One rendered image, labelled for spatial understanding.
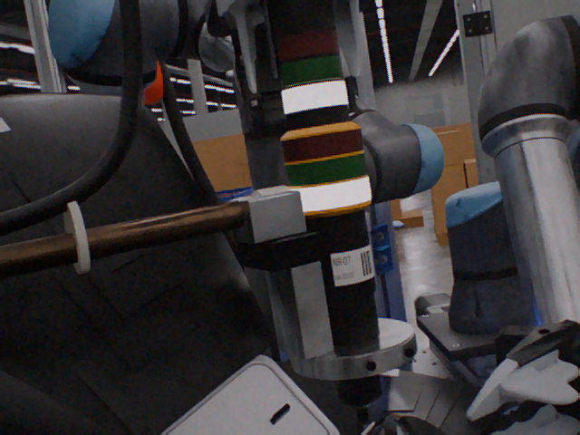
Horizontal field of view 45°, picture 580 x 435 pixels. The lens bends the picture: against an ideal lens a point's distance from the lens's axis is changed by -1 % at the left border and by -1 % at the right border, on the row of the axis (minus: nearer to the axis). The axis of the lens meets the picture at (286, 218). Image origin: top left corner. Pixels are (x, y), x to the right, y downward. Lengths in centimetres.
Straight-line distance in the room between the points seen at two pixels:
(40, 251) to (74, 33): 59
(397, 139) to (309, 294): 38
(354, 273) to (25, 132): 21
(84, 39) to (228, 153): 762
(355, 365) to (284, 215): 8
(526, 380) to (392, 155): 27
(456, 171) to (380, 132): 723
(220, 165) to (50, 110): 806
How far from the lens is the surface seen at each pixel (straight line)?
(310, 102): 36
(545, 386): 52
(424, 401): 55
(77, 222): 31
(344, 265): 36
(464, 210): 116
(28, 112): 45
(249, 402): 35
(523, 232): 74
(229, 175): 846
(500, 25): 222
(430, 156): 73
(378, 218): 130
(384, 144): 69
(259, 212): 34
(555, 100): 79
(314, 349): 36
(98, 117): 47
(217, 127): 1109
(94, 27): 87
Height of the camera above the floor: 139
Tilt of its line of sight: 6 degrees down
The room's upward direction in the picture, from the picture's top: 9 degrees counter-clockwise
